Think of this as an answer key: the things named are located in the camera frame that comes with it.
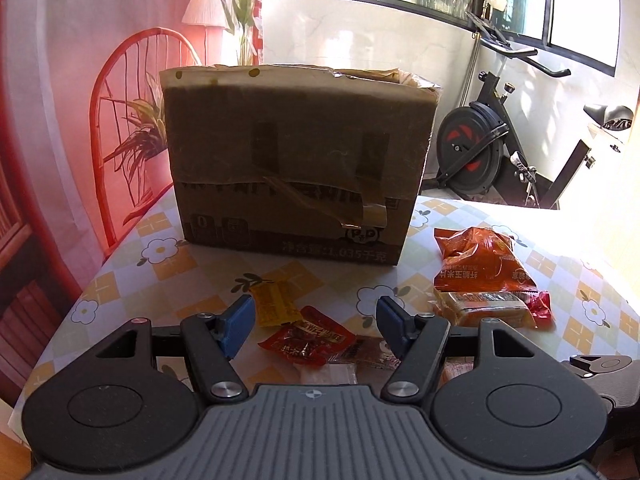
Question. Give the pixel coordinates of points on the floral tablecloth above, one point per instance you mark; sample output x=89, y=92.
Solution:
x=200, y=280

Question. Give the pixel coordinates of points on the black exercise bike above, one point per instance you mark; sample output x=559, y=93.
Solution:
x=467, y=150

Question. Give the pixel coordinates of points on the yellow snack packet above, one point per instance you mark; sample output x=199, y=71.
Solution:
x=272, y=302

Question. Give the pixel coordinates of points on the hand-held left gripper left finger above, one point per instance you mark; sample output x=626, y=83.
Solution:
x=237, y=327

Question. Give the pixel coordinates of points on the clear biscuit pack red end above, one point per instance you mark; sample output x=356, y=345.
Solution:
x=487, y=307

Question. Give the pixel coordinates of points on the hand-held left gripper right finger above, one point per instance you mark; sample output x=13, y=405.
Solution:
x=395, y=330

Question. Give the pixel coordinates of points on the clear dark red snack packet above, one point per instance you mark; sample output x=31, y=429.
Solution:
x=370, y=352

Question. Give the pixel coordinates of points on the white snack packet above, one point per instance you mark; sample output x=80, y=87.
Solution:
x=330, y=374

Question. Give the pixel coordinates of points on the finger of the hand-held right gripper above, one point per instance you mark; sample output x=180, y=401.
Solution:
x=612, y=362

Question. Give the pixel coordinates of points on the orange chip bag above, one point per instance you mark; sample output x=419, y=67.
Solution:
x=480, y=260

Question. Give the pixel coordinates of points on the black framed window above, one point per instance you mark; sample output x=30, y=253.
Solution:
x=546, y=10

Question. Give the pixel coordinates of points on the brown cardboard box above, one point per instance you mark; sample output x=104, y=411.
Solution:
x=300, y=135

